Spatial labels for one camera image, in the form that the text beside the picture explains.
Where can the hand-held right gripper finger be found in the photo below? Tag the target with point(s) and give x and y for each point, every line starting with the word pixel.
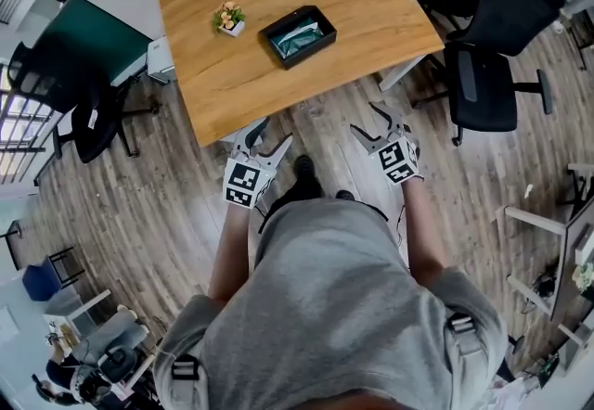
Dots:
pixel 393 121
pixel 369 144

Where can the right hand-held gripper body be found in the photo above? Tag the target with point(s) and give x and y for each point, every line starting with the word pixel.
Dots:
pixel 399 162

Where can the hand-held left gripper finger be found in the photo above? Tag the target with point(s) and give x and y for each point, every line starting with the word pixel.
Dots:
pixel 246 137
pixel 276 154

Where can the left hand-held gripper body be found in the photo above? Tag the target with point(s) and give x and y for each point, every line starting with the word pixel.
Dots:
pixel 246 183

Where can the green and white packet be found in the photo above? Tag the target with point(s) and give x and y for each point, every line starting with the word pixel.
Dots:
pixel 297 38

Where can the person's right forearm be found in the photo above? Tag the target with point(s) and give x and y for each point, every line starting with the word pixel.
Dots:
pixel 424 232

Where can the person's left forearm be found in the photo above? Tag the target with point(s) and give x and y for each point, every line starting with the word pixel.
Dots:
pixel 229 255

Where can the person's black shoe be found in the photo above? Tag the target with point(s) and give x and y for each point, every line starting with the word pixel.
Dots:
pixel 305 167
pixel 344 195

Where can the person's black trousers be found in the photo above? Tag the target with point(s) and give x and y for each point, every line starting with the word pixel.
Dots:
pixel 301 188

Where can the white table leg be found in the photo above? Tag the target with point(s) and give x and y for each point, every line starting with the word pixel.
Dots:
pixel 401 73

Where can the black storage box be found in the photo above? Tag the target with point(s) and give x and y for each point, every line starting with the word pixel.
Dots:
pixel 306 56

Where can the white drawer unit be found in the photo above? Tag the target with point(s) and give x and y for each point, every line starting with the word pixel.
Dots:
pixel 160 58

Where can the small potted flower plant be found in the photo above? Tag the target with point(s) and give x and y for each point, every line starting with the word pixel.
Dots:
pixel 228 19

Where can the white scrap of paper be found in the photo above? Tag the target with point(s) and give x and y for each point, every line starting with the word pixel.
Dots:
pixel 529 191

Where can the person's grey shirt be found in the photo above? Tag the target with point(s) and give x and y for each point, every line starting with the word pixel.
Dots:
pixel 325 306

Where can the green partition panel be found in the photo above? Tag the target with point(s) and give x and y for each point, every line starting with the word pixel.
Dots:
pixel 93 32

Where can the small white table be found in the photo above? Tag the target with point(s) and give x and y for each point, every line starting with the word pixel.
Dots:
pixel 76 313

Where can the small white flower plant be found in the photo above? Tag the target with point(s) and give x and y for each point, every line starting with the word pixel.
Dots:
pixel 584 276

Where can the blue chair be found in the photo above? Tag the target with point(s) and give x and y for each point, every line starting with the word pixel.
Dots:
pixel 39 278

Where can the grey desk with white frame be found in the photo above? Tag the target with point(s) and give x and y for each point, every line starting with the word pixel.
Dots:
pixel 573 255

